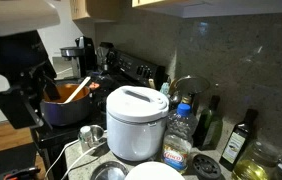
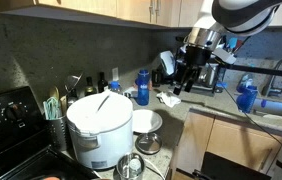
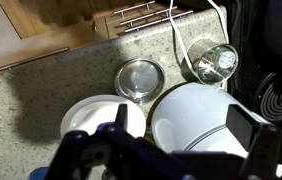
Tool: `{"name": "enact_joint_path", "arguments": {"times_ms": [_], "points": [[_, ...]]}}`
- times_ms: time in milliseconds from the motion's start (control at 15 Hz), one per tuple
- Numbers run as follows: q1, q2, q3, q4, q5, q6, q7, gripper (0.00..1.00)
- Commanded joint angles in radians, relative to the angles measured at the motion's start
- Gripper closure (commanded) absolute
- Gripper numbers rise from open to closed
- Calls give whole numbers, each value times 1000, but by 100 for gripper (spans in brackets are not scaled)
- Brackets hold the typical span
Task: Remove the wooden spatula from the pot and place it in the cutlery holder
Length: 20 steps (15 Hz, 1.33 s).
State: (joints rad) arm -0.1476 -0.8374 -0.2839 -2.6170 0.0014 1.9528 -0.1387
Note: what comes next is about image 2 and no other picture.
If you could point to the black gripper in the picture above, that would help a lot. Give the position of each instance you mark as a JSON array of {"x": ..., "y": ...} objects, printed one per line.
[{"x": 197, "y": 55}]

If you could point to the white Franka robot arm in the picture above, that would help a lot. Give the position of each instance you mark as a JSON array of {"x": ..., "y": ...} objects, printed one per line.
[{"x": 241, "y": 15}]

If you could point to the metal cutlery holder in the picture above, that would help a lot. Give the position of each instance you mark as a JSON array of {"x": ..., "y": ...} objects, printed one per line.
[{"x": 57, "y": 131}]

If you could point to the white crumpled cloth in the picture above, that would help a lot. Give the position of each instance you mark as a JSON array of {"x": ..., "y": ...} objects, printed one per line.
[{"x": 168, "y": 99}]

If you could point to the black mug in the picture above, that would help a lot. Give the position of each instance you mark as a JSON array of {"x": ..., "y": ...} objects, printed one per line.
[{"x": 156, "y": 77}]

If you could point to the white kettle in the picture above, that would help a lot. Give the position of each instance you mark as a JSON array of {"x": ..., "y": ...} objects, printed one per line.
[{"x": 167, "y": 62}]

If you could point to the blue water bottle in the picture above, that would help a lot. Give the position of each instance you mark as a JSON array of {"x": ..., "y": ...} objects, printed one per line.
[{"x": 143, "y": 88}]

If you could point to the clear spray bottle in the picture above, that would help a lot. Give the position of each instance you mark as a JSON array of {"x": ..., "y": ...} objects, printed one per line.
[{"x": 245, "y": 81}]

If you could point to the blue soap bottle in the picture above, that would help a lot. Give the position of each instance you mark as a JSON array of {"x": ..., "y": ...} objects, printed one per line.
[{"x": 247, "y": 99}]

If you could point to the round steel lid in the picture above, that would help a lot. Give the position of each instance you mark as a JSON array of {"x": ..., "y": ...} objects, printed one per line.
[{"x": 148, "y": 143}]

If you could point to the wooden base cabinets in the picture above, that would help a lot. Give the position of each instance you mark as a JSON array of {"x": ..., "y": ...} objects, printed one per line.
[{"x": 221, "y": 143}]

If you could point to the clear bottle blue cap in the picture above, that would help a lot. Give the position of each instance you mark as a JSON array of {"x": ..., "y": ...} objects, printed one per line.
[{"x": 115, "y": 87}]

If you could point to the dark glass bottle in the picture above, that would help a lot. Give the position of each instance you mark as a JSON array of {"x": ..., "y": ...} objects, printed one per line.
[{"x": 102, "y": 83}]

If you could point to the metal sink faucet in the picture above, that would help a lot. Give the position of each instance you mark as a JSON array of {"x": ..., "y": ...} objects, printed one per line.
[{"x": 274, "y": 76}]

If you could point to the black chair back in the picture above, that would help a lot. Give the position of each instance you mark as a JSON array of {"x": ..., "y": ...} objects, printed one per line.
[{"x": 231, "y": 166}]

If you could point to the dark olive oil bottle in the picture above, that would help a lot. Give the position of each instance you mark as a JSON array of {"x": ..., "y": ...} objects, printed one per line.
[{"x": 90, "y": 88}]

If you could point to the white rice cooker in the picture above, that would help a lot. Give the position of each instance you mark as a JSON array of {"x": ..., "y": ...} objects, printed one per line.
[{"x": 101, "y": 133}]

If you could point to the small metal cup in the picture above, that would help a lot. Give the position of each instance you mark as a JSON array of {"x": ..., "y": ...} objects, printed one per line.
[{"x": 130, "y": 166}]

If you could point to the metal strainer ladle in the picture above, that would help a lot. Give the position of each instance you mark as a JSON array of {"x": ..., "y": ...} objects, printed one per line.
[{"x": 71, "y": 83}]

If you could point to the wooden spoon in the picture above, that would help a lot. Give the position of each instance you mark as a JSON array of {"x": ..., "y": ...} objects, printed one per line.
[{"x": 54, "y": 92}]

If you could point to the teal utensils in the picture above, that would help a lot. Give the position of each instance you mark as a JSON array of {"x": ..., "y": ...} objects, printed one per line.
[{"x": 51, "y": 108}]

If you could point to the black electric stove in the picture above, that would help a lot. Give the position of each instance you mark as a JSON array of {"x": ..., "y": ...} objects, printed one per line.
[{"x": 17, "y": 140}]

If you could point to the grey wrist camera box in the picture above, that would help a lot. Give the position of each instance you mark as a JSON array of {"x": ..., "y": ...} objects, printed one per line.
[{"x": 224, "y": 55}]

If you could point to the white wall outlet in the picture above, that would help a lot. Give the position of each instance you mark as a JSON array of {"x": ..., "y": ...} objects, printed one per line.
[{"x": 115, "y": 74}]

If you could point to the wooden wall cabinets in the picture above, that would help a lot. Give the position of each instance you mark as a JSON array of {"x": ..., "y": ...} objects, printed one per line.
[{"x": 131, "y": 10}]

